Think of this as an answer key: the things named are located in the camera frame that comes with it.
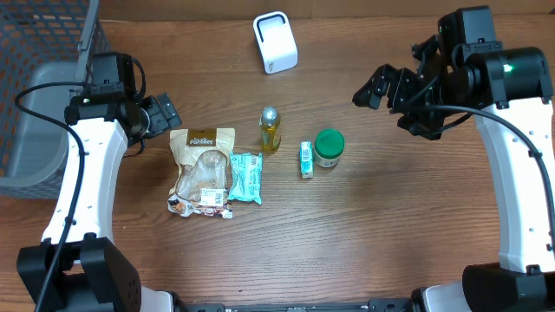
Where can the colourful snack wrapper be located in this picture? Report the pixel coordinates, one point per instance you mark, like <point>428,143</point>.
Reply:
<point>185,209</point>

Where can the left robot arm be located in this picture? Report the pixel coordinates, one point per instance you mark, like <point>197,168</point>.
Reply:
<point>77,267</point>

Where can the clear bottle with silver cap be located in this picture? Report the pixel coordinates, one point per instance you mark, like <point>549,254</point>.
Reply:
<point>269,123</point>

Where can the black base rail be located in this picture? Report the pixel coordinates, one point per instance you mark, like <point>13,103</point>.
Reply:
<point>295,308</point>

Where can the small Kleenex tissue pack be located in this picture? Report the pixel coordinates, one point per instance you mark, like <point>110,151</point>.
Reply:
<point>306,160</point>

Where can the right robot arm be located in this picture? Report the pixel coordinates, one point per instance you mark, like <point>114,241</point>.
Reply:
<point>466,73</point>

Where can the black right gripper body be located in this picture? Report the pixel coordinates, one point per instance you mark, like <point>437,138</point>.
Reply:
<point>425,123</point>

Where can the grey plastic mesh basket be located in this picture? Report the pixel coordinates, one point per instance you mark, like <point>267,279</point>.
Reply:
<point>49,44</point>

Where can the brown snack packet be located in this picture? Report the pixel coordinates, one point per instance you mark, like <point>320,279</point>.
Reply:
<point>202,157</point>

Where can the white barcode scanner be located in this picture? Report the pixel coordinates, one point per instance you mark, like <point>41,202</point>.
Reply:
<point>275,41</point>

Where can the teal tissue pack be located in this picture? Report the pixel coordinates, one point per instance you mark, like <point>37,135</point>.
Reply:
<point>246,177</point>

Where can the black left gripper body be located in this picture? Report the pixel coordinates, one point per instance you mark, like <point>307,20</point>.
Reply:
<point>157,120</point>

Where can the green lid jar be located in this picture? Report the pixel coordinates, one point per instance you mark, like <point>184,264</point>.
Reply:
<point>328,147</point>

